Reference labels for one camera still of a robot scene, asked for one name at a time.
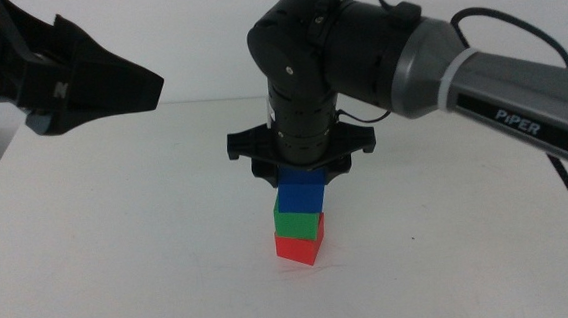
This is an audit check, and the blue cube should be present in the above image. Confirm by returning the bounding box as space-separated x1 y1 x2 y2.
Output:
274 163 330 217

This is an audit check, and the green cube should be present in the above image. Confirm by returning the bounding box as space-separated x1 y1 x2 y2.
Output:
272 194 324 245

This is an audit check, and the red cube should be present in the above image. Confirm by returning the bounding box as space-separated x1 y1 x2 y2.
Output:
272 212 329 270

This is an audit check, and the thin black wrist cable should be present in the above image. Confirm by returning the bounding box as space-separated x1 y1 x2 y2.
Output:
333 103 393 126

